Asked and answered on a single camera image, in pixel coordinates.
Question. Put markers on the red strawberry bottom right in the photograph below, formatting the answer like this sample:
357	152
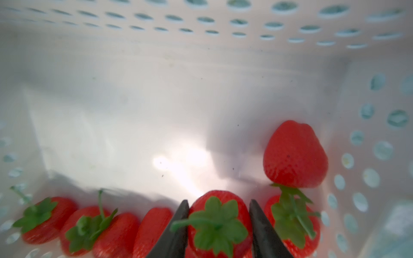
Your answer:
294	221

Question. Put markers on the red strawberry cluster centre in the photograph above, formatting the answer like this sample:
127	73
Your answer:
150	230

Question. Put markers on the red strawberry far left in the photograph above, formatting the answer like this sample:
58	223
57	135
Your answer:
42	222

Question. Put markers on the red strawberry top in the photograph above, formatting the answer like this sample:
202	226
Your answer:
82	229

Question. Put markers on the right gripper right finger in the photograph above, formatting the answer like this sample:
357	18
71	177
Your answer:
266	242

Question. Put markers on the red strawberry bottom left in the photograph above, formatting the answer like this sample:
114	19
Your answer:
118	239

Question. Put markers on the white perforated plastic basket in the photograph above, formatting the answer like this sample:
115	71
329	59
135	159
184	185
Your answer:
161	101

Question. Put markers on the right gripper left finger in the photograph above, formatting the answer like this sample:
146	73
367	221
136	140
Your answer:
173	243

